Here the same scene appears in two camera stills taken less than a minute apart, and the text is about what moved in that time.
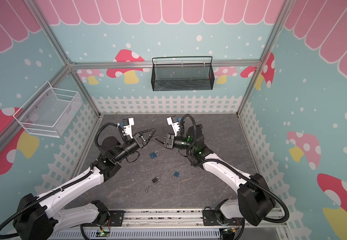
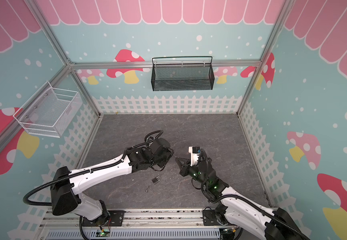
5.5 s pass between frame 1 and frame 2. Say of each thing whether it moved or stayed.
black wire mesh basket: stayed
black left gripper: moved
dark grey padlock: stayed
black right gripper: moved
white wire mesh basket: stayed
